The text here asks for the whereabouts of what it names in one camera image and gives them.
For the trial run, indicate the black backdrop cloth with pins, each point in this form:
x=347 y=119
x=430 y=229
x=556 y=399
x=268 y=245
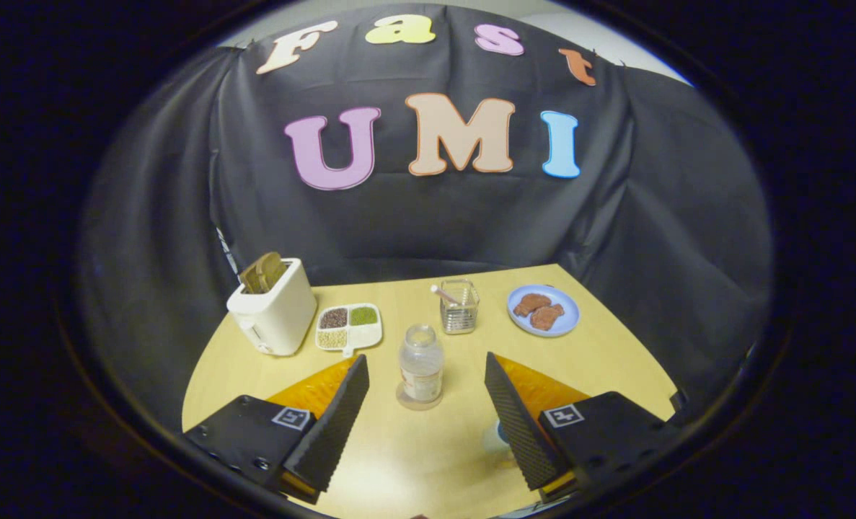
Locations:
x=435 y=223

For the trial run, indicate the pink stick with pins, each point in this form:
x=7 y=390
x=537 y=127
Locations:
x=443 y=293

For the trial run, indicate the white divided tray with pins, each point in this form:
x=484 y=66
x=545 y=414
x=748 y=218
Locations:
x=366 y=337

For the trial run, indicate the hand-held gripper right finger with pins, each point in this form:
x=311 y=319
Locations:
x=515 y=422

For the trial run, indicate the white cup blue inside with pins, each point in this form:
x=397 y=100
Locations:
x=501 y=436

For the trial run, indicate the beige beans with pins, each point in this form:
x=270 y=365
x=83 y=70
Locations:
x=332 y=339

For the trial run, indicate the dark brown seeds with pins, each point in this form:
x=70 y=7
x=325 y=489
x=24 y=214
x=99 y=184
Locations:
x=334 y=318

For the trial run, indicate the clear plastic bottle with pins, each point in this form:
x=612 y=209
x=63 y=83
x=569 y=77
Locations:
x=420 y=367

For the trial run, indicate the green beans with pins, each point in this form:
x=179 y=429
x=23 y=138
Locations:
x=363 y=316

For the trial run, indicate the square glass container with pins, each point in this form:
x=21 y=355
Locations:
x=460 y=317

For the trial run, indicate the brown meat piece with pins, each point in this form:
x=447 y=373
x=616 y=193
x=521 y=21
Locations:
x=547 y=317
x=531 y=304

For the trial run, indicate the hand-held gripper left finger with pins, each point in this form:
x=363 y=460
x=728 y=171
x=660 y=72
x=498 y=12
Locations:
x=337 y=422

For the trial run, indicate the white toaster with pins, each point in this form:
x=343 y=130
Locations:
x=280 y=317

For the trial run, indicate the printed round coaster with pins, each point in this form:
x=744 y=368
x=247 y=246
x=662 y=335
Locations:
x=403 y=401

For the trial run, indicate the light blue plate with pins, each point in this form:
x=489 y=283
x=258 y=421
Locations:
x=568 y=306

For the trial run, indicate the wooden table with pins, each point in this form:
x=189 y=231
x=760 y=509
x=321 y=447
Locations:
x=615 y=360

